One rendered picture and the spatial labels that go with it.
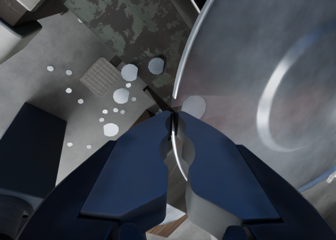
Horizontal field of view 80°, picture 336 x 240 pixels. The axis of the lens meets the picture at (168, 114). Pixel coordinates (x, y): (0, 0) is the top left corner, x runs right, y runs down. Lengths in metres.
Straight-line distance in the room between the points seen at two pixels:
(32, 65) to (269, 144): 0.88
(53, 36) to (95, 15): 0.67
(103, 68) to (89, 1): 0.52
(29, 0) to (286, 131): 0.28
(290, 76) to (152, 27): 0.16
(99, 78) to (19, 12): 0.52
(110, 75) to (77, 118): 0.33
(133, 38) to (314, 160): 0.27
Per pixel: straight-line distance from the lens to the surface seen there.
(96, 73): 0.77
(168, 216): 1.03
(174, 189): 0.20
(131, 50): 0.27
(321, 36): 0.20
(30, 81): 0.98
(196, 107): 0.15
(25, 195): 0.67
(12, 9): 0.29
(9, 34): 0.29
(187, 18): 0.26
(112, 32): 0.26
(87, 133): 1.06
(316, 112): 0.24
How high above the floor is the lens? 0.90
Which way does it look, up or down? 56 degrees down
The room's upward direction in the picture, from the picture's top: 144 degrees clockwise
